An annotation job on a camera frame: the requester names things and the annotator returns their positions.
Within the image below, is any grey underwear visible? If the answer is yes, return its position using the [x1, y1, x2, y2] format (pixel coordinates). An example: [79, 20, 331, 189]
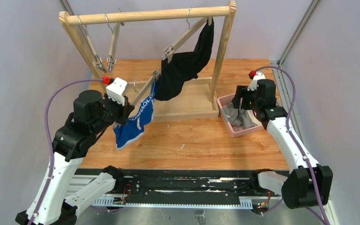
[223, 102, 257, 129]

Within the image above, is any blue white underwear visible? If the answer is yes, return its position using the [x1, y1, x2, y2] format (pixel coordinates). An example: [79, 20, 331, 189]
[113, 81, 156, 150]

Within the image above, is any wooden hanger of grey underwear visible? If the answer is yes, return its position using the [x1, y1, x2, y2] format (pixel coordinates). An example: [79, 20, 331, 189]
[105, 14, 125, 73]

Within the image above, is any wooden hanger of blue underwear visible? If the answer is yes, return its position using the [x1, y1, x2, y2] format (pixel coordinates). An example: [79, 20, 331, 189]
[131, 69, 161, 108]

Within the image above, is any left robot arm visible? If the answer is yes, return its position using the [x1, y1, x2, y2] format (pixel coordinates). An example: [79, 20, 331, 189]
[15, 90, 134, 225]

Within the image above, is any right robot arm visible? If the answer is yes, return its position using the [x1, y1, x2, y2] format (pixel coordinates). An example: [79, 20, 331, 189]
[232, 79, 333, 209]

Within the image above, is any black underwear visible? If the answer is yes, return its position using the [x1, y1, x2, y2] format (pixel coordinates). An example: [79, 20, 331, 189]
[154, 21, 214, 101]

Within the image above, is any wooden hanger of black underwear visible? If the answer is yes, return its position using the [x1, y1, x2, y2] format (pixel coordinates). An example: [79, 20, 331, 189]
[161, 7, 213, 63]

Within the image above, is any pink plastic basket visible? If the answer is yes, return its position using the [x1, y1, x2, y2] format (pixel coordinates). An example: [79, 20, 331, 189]
[217, 85, 288, 139]

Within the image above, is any wooden clothes rack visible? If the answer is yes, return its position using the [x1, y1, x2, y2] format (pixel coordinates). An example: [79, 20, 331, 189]
[59, 0, 236, 121]

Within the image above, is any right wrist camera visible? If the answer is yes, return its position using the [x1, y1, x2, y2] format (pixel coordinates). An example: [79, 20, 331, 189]
[248, 72, 266, 91]

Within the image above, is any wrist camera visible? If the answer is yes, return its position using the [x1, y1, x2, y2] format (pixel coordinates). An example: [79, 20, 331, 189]
[248, 72, 266, 91]
[105, 77, 128, 106]

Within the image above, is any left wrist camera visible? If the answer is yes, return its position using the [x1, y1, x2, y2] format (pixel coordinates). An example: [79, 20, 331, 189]
[105, 77, 128, 106]

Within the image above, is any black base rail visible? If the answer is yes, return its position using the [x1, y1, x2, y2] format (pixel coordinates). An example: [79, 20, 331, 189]
[89, 169, 281, 212]

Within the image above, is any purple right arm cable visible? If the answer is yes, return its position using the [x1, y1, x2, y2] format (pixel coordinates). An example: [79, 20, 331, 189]
[248, 65, 331, 225]

